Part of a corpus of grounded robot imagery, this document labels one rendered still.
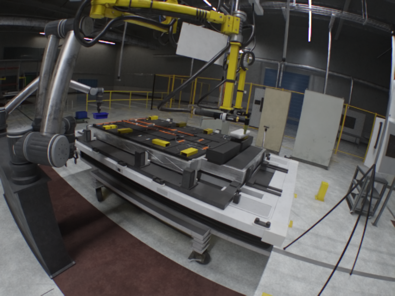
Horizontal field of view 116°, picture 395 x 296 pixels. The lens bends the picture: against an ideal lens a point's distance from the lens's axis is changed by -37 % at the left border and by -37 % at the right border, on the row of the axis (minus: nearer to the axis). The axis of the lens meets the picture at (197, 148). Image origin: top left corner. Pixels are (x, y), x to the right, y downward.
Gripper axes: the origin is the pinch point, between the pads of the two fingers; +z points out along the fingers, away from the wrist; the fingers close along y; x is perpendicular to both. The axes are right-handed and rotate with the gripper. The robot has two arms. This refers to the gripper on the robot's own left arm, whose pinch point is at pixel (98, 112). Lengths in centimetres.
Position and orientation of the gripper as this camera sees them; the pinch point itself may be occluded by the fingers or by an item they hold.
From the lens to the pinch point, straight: 320.5
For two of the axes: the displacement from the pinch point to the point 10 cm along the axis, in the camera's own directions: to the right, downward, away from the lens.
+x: 6.1, -1.6, 7.8
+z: -1.3, 9.5, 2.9
